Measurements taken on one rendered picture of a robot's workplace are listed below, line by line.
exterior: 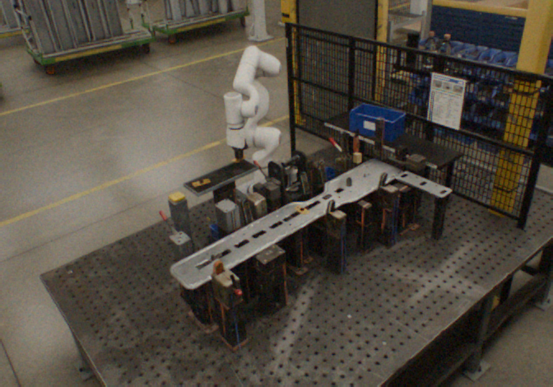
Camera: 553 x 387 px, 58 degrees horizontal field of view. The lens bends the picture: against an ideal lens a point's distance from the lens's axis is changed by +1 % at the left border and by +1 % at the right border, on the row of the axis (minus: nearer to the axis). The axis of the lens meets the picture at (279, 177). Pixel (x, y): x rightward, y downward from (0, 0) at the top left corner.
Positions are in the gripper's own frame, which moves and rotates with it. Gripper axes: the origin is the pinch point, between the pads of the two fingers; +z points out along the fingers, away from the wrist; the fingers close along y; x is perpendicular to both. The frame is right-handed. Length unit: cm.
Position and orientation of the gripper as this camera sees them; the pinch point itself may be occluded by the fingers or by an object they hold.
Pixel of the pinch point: (239, 154)
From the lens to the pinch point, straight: 248.2
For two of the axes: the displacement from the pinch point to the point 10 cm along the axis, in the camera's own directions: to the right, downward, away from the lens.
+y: 8.4, 2.3, -4.8
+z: 0.5, 8.6, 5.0
